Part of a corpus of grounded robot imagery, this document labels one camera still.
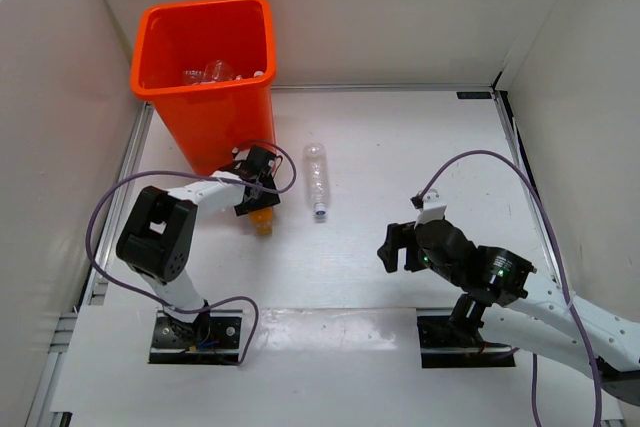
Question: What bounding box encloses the orange juice bottle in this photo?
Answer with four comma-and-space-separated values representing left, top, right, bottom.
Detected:
248, 207, 274, 236

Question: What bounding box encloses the clear bottle white label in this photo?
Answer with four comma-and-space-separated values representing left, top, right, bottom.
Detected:
201, 60, 236, 83

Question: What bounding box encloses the blue label Pocari bottle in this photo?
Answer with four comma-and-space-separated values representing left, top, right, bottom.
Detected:
182, 70, 204, 86

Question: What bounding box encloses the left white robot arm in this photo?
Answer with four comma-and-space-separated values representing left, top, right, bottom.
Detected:
116, 143, 280, 347

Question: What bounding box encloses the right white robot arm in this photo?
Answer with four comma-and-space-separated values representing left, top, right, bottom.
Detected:
377, 220, 639, 405

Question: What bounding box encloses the clear bottle in bin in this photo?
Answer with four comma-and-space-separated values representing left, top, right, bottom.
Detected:
234, 70, 264, 81

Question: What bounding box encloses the orange plastic bin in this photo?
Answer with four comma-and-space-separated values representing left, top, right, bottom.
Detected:
130, 0, 276, 175

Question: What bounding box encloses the clear unlabelled plastic bottle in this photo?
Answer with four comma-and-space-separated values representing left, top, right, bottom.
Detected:
303, 143, 330, 220

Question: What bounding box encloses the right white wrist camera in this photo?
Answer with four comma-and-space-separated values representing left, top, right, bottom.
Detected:
410, 189, 447, 225

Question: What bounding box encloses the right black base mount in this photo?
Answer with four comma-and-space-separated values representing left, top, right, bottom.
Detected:
417, 314, 516, 369

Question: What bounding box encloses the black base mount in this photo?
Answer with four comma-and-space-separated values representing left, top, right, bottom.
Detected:
148, 310, 243, 366
417, 314, 516, 369

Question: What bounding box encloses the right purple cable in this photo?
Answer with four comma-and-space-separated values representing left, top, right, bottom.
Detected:
417, 149, 601, 427

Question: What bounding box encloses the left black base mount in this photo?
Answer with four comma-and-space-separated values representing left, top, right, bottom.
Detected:
148, 310, 243, 366

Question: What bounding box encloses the aluminium frame rail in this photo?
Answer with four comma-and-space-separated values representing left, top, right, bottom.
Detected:
24, 101, 154, 427

